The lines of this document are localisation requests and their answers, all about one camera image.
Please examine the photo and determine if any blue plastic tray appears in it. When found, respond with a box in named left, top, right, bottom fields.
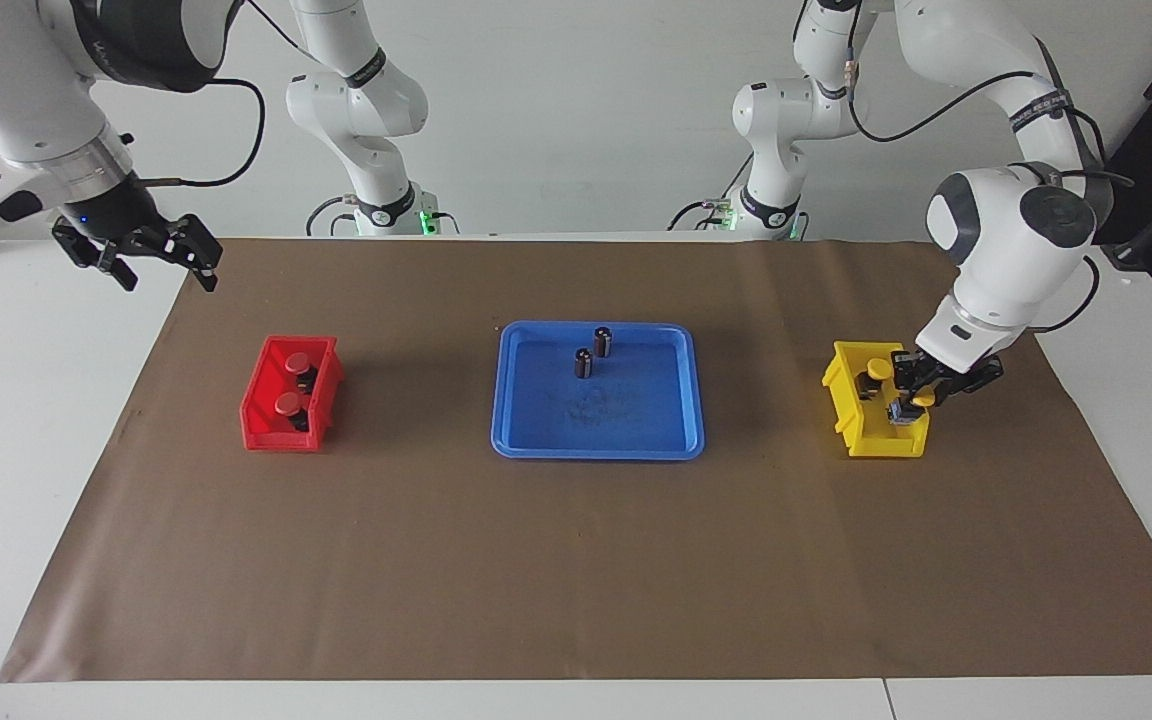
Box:
left=491, top=320, right=706, bottom=461

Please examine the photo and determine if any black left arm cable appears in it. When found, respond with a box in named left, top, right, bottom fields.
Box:
left=841, top=40, right=1137, bottom=336

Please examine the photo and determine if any black base cable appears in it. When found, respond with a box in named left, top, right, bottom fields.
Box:
left=304, top=195, right=359, bottom=238
left=669, top=158, right=752, bottom=233

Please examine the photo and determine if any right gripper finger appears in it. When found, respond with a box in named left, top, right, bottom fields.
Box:
left=52, top=220, right=137, bottom=291
left=156, top=214, right=223, bottom=291

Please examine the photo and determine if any brown paper table mat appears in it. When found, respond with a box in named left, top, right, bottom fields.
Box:
left=0, top=237, right=1152, bottom=684

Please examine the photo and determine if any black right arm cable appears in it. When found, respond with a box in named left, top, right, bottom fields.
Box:
left=141, top=78, right=267, bottom=189

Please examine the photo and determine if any yellow plastic bin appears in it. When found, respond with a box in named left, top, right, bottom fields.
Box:
left=821, top=341, right=931, bottom=459

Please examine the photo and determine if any red plastic bin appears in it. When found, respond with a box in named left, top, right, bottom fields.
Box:
left=240, top=335, right=345, bottom=453

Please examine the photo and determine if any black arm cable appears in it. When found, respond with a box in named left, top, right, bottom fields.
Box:
left=841, top=40, right=1137, bottom=336
left=141, top=78, right=267, bottom=189

